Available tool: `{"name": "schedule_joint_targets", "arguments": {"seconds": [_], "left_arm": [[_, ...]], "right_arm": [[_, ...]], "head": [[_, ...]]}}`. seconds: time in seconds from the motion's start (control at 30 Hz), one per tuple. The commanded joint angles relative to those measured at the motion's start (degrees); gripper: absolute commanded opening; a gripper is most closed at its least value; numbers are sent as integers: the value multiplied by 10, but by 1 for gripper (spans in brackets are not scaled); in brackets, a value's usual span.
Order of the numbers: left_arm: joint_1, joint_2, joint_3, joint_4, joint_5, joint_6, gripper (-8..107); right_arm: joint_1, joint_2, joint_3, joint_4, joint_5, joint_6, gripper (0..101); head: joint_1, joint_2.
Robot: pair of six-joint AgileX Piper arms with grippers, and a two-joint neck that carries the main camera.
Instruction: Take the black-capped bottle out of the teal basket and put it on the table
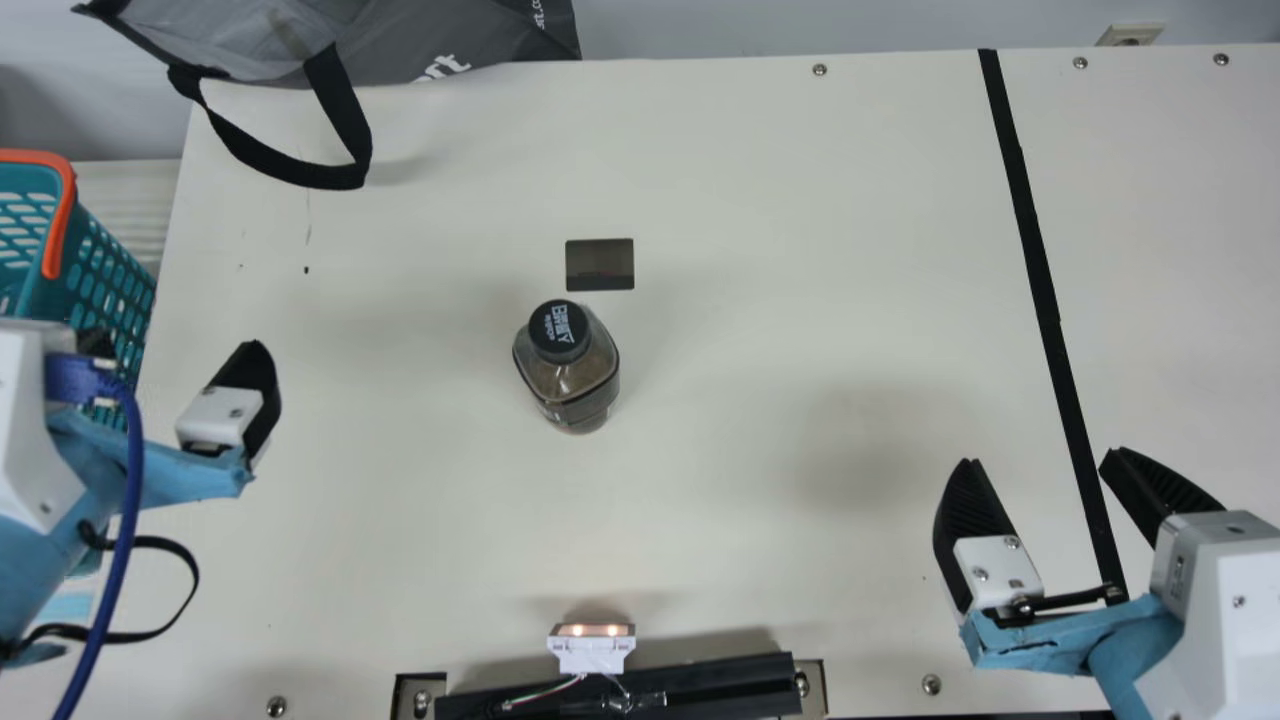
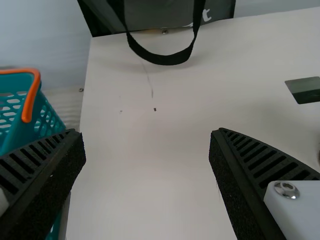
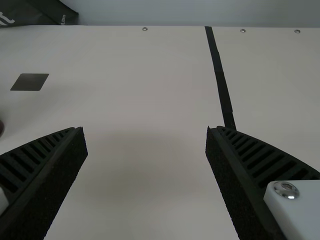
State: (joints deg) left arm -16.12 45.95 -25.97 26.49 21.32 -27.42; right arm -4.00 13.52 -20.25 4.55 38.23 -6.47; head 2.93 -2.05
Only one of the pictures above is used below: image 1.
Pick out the black cable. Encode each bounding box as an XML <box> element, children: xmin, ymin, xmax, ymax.
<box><xmin>0</xmin><ymin>520</ymin><xmax>201</xmax><ymax>666</ymax></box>

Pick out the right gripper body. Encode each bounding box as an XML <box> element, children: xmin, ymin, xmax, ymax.
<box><xmin>960</xmin><ymin>585</ymin><xmax>1187</xmax><ymax>720</ymax></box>

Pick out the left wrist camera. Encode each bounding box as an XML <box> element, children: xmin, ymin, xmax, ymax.
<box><xmin>0</xmin><ymin>320</ymin><xmax>89</xmax><ymax>536</ymax></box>

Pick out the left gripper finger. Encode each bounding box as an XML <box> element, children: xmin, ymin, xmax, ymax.
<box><xmin>175</xmin><ymin>340</ymin><xmax>283</xmax><ymax>473</ymax></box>

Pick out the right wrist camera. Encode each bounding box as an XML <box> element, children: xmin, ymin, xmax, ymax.
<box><xmin>1133</xmin><ymin>510</ymin><xmax>1280</xmax><ymax>720</ymax></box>

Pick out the dark coffee bottle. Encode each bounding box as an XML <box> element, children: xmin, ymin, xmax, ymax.
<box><xmin>512</xmin><ymin>299</ymin><xmax>621</xmax><ymax>436</ymax></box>

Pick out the small white lit device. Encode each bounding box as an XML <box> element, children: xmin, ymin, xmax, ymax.
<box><xmin>547</xmin><ymin>621</ymin><xmax>637</xmax><ymax>675</ymax></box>

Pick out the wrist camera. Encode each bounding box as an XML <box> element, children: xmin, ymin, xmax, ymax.
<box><xmin>1133</xmin><ymin>510</ymin><xmax>1280</xmax><ymax>720</ymax></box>
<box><xmin>0</xmin><ymin>320</ymin><xmax>89</xmax><ymax>536</ymax></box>

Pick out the dark grey bag with straps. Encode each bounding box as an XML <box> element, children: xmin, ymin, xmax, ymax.
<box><xmin>72</xmin><ymin>0</ymin><xmax>583</xmax><ymax>192</ymax></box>

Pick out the teal shopping basket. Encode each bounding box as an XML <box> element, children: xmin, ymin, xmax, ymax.
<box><xmin>0</xmin><ymin>148</ymin><xmax>159</xmax><ymax>441</ymax></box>

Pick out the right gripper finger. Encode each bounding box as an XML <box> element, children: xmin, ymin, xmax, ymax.
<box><xmin>1098</xmin><ymin>447</ymin><xmax>1227</xmax><ymax>549</ymax></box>
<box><xmin>932</xmin><ymin>458</ymin><xmax>1047</xmax><ymax>617</ymax></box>

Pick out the black strip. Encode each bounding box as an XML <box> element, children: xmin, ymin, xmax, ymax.
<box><xmin>978</xmin><ymin>48</ymin><xmax>1131</xmax><ymax>606</ymax></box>

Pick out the blue cable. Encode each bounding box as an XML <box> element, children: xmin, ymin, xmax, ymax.
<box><xmin>45</xmin><ymin>355</ymin><xmax>148</xmax><ymax>720</ymax></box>

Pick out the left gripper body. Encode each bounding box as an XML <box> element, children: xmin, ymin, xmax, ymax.
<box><xmin>0</xmin><ymin>408</ymin><xmax>253</xmax><ymax>646</ymax></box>

